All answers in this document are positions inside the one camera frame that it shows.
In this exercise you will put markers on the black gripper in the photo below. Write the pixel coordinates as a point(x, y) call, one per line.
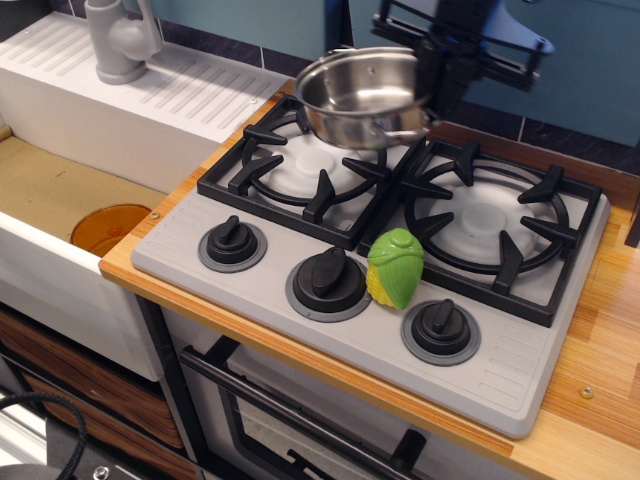
point(459, 42)

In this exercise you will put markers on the stainless steel pot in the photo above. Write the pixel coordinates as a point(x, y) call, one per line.
point(364, 98)

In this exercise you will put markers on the green yellow toy corncob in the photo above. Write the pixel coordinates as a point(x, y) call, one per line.
point(395, 266)

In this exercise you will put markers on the black middle stove knob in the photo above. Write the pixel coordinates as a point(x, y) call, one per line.
point(328, 287)

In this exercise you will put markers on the black stove knob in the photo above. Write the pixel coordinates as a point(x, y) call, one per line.
point(232, 246)
point(328, 287)
point(440, 333)

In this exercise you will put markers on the black right stove knob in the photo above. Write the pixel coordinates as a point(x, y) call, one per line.
point(440, 333)

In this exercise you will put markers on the black left stove knob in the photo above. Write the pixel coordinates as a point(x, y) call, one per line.
point(232, 246)

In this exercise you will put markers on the grey toy stove top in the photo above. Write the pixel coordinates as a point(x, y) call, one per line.
point(501, 386)

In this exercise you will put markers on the black right burner grate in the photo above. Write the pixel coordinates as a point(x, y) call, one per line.
point(516, 238)

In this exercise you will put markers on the black burner grate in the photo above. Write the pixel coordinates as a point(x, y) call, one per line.
point(280, 172)
point(516, 238)

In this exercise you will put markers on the black left burner grate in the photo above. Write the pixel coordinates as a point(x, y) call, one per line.
point(280, 172)

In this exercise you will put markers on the grey toy faucet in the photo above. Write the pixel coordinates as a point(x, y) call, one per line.
point(122, 45)

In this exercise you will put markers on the orange plastic plate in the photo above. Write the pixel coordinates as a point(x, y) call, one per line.
point(102, 229)

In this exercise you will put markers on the white toy sink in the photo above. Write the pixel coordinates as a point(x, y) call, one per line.
point(71, 144)

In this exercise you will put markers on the wooden drawer fronts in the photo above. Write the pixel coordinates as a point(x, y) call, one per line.
point(125, 413)

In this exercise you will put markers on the oven door with black handle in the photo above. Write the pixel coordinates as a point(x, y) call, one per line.
point(213, 366)

